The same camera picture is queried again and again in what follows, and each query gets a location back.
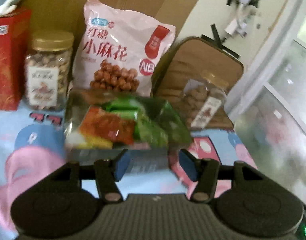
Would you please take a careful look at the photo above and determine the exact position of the brown cardboard sheet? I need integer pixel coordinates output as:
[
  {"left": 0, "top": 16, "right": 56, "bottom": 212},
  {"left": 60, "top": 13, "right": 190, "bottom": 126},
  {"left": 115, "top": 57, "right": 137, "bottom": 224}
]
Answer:
[{"left": 20, "top": 0, "right": 210, "bottom": 58}]

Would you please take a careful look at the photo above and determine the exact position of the orange snack packet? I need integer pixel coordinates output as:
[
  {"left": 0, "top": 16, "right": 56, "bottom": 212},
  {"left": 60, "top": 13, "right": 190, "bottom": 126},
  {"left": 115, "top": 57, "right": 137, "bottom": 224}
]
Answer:
[{"left": 78, "top": 106, "right": 135, "bottom": 145}]

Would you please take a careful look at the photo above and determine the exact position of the gold-lid nut jar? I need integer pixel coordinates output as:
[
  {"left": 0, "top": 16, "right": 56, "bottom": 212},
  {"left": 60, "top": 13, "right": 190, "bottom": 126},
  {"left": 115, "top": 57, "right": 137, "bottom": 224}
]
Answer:
[{"left": 24, "top": 30, "right": 74, "bottom": 111}]

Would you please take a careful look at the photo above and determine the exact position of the white wall charger cable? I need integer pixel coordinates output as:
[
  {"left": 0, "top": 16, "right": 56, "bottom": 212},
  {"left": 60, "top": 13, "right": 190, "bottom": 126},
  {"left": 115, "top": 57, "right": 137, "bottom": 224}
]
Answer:
[{"left": 224, "top": 0, "right": 266, "bottom": 38}]

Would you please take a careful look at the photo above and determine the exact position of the black cardboard box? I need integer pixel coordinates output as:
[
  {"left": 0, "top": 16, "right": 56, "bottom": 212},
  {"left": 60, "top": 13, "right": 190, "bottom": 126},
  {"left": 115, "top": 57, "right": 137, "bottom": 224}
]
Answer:
[{"left": 64, "top": 89, "right": 192, "bottom": 173}]

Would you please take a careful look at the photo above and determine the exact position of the large clear snack jar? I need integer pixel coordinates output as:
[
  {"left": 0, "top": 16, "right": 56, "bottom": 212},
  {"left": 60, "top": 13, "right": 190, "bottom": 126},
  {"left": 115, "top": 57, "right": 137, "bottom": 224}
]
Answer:
[{"left": 178, "top": 70, "right": 228, "bottom": 131}]

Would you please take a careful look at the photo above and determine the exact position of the white window frame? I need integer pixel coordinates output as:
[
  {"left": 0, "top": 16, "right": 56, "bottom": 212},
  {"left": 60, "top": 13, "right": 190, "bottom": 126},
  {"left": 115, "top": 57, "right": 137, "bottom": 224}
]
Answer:
[{"left": 225, "top": 0, "right": 306, "bottom": 135}]

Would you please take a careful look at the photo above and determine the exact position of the cartoon pig bedsheet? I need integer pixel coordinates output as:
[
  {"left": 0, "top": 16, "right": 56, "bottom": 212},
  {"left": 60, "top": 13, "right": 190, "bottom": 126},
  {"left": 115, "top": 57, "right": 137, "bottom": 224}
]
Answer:
[{"left": 0, "top": 103, "right": 254, "bottom": 239}]

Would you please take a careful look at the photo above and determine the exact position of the yellow jelly cup snack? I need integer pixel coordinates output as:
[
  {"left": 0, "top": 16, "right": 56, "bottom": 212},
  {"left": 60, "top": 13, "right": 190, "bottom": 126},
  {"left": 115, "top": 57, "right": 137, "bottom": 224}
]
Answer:
[{"left": 64, "top": 132, "right": 113, "bottom": 150}]

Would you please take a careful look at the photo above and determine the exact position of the pink snack bag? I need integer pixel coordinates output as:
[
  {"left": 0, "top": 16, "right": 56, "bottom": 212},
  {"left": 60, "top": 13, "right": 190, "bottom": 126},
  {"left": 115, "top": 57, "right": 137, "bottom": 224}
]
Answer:
[{"left": 73, "top": 0, "right": 176, "bottom": 96}]

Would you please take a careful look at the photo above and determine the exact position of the green snack packets pile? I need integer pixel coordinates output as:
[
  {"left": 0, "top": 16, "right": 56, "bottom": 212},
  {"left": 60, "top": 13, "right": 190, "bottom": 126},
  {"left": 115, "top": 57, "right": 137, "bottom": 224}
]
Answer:
[{"left": 103, "top": 95, "right": 192, "bottom": 148}]

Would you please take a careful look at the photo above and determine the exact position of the red gift bag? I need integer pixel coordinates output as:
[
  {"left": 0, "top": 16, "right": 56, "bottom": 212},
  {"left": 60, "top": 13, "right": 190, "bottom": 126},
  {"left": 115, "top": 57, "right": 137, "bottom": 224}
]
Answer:
[{"left": 0, "top": 9, "right": 31, "bottom": 111}]

